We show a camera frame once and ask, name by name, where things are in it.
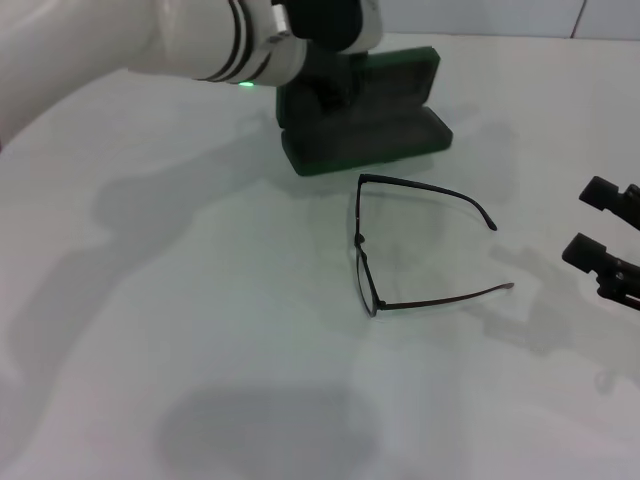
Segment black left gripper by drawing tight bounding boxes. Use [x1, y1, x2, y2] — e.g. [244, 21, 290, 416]
[299, 42, 372, 114]

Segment green glasses case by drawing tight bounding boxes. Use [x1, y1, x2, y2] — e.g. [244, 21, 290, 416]
[274, 46, 455, 178]

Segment black glasses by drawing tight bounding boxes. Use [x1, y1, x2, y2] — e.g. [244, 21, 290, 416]
[353, 172, 516, 319]

